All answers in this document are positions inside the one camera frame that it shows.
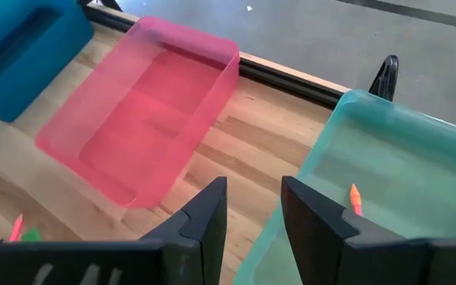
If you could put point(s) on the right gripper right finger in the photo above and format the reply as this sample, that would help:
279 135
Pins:
323 245

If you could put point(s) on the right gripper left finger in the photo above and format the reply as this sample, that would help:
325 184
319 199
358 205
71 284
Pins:
200 237

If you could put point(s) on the teal translucent plastic bin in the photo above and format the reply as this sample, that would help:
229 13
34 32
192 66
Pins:
402 170

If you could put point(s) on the pink translucent plastic bin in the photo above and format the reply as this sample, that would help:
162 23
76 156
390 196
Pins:
141 118

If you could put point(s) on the blue plastic bin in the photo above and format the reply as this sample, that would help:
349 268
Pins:
22 59

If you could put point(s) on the green eraser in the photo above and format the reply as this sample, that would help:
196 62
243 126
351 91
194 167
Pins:
32 235

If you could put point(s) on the pink pencil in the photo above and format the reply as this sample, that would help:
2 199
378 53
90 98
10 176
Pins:
356 200
16 229

